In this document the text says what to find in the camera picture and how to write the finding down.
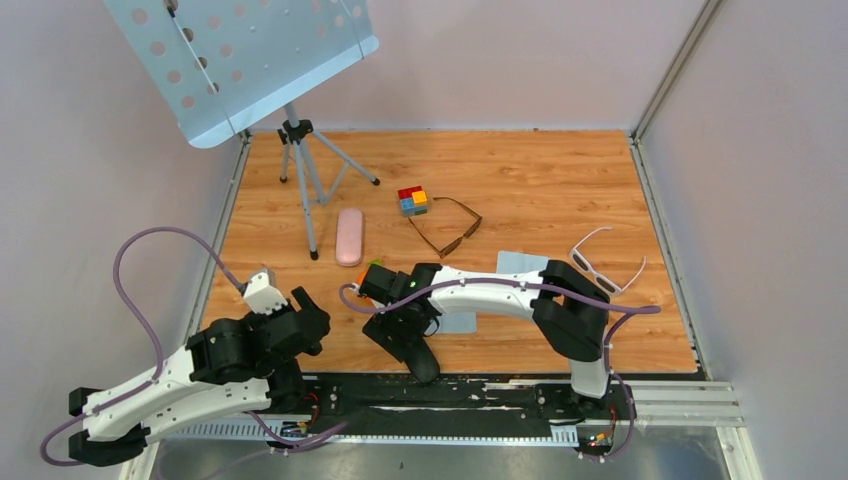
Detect black glasses case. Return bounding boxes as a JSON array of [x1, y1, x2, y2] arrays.
[[403, 342, 441, 384]]

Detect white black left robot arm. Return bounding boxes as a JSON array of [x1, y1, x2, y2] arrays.
[[68, 286, 330, 467]]

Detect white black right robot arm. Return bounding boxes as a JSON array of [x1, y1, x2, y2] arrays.
[[355, 260, 611, 418]]

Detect left blue cleaning cloth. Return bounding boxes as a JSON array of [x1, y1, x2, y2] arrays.
[[436, 312, 477, 334]]

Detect blue cleaning cloth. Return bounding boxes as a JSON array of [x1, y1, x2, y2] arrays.
[[496, 251, 549, 274], [436, 312, 477, 334]]

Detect pink glasses case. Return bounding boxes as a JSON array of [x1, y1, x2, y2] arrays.
[[335, 207, 365, 267]]

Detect right blue cleaning cloth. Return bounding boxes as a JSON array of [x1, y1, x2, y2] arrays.
[[496, 251, 549, 274]]

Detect colourful toy brick cube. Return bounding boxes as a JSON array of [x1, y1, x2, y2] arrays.
[[397, 185, 430, 217]]

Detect perforated music stand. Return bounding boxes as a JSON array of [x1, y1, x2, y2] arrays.
[[105, 0, 380, 259]]

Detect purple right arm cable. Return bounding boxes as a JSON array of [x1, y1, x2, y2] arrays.
[[339, 276, 662, 462]]

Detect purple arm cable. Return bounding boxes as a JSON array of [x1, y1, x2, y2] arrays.
[[339, 276, 662, 462], [39, 226, 349, 465]]

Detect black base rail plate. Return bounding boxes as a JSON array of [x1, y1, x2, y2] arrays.
[[261, 373, 637, 446]]

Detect brown frame sunglasses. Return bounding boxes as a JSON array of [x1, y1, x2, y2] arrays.
[[406, 195, 484, 259]]

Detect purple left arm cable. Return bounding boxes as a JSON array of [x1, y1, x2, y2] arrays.
[[39, 226, 349, 465]]

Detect white frame sunglasses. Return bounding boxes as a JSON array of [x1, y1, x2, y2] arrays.
[[569, 226, 648, 297]]

